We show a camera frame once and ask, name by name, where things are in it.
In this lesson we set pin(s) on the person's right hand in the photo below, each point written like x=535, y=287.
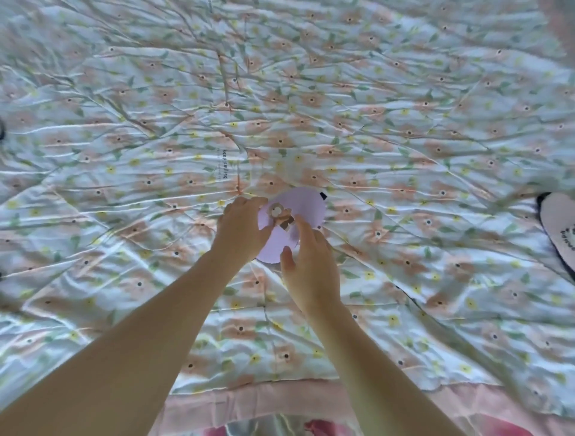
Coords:
x=314, y=274

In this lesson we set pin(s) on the person's left hand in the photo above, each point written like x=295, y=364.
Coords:
x=238, y=233

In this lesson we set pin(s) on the person's right thumb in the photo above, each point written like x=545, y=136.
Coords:
x=287, y=263

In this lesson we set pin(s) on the person's left thumb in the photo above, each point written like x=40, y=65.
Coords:
x=266, y=231

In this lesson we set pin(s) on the round lilac card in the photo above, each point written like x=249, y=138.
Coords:
x=310, y=209

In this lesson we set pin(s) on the person's left forearm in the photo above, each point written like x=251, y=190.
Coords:
x=134, y=350

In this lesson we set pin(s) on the person's right forearm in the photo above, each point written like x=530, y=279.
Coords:
x=373, y=377

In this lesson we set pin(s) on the small brown bear charm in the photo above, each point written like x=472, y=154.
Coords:
x=281, y=216

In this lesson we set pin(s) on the floral quilt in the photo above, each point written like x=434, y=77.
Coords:
x=359, y=134

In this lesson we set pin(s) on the pink bed sheet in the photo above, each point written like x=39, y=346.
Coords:
x=269, y=397

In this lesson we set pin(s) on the grey and red printed garment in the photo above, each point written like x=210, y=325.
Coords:
x=292, y=426

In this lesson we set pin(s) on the white black-edged slipper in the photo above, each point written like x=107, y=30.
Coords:
x=559, y=224

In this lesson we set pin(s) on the pale pink cloth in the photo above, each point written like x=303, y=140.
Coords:
x=559, y=22

